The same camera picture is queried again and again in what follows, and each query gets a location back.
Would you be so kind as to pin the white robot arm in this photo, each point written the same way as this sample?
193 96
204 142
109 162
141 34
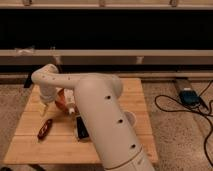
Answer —
96 97

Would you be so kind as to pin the wooden table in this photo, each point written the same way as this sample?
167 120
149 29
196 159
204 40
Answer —
60 146

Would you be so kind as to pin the blue device on floor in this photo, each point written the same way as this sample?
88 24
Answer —
189 97

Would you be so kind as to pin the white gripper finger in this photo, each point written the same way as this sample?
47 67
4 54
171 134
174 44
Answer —
71 111

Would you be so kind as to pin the black rectangular device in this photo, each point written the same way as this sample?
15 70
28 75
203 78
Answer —
81 129

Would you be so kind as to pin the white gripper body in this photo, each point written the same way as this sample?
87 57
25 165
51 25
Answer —
69 99

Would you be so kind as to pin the orange ceramic bowl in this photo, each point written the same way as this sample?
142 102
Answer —
60 102

